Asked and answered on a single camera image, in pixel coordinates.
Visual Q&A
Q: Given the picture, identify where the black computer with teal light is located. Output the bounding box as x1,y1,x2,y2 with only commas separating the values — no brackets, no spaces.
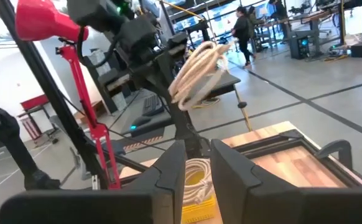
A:
120,114,170,138

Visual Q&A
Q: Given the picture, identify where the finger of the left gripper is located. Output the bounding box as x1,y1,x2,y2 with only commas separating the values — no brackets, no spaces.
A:
155,54,183,108
167,32,188,68

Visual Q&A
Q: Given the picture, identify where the red tool cart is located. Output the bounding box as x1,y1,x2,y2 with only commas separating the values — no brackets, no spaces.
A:
17,94,60,144

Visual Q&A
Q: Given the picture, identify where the person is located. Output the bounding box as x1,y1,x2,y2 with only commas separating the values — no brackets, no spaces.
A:
267,0,289,20
0,90,61,191
248,5,264,27
231,6,257,68

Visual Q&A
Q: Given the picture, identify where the black computer tower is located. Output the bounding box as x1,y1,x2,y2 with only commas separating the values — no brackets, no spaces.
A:
287,30,313,60

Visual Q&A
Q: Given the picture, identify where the cream USB cable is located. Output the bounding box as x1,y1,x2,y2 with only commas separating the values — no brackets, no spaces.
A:
167,40,233,112
183,157,213,206

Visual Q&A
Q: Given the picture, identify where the black frame post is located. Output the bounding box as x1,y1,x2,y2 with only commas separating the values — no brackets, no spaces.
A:
0,0,110,190

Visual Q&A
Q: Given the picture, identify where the red desk lamp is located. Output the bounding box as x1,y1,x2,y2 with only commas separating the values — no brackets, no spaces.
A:
15,0,122,190

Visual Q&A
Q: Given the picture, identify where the black camera cable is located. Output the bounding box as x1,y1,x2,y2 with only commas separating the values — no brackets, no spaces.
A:
76,27,120,68

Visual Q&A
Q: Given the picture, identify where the black desk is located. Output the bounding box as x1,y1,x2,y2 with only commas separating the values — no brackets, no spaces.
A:
196,72,241,99

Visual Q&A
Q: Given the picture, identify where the black keyboard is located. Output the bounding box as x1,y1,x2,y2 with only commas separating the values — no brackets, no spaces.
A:
141,94,165,118

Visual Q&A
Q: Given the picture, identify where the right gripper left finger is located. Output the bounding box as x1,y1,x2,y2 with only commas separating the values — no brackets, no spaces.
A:
0,139,187,224

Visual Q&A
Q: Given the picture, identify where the black clamp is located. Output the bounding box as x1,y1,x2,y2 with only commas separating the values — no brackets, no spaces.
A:
313,139,355,170

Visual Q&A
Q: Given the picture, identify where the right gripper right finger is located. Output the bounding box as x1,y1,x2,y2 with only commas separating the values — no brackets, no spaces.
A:
211,138,362,224

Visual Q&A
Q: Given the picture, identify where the yellow plastic basket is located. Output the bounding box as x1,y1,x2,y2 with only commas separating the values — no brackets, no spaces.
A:
180,169,217,224

